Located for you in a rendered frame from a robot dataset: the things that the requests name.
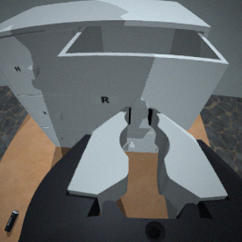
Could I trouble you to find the black aa battery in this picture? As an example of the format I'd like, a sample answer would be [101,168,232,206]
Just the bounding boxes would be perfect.
[4,210,18,232]

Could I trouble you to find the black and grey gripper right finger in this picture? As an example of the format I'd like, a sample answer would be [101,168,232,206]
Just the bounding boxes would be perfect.
[147,108,242,231]

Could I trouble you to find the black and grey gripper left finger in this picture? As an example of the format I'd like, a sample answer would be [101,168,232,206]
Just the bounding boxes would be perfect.
[18,106,131,242]

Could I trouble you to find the white chest of drawers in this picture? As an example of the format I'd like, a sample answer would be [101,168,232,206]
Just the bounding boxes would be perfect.
[0,0,211,146]

